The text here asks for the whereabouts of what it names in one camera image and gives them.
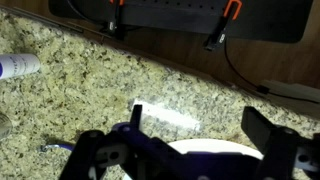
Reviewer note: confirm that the blue toothbrush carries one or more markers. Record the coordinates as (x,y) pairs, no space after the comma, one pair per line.
(63,146)

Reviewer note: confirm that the white oval sink basin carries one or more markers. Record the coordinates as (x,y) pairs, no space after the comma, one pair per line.
(213,146)

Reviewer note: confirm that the orange black clamp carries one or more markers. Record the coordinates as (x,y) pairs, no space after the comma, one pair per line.
(221,28)
(115,20)

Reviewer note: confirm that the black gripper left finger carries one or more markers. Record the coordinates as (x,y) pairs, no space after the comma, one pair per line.
(100,156)

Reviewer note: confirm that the white can purple cap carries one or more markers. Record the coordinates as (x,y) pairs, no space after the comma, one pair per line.
(20,65)

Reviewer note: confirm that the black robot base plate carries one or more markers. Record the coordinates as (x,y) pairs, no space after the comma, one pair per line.
(166,15)

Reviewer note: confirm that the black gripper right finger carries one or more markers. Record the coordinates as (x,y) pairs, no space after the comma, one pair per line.
(283,150)

